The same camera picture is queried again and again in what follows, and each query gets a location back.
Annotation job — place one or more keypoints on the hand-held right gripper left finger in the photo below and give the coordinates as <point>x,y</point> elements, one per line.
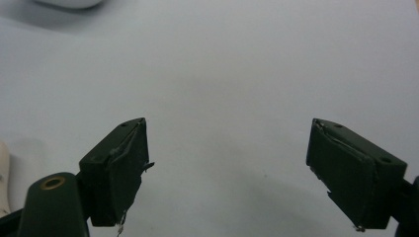
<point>115,171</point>

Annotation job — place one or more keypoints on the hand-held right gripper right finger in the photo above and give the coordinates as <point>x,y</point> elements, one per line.
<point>349,174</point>

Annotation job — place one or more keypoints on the cream white object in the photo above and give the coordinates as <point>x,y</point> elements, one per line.
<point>4,179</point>

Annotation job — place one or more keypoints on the white round object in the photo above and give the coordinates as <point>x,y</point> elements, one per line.
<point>70,3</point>

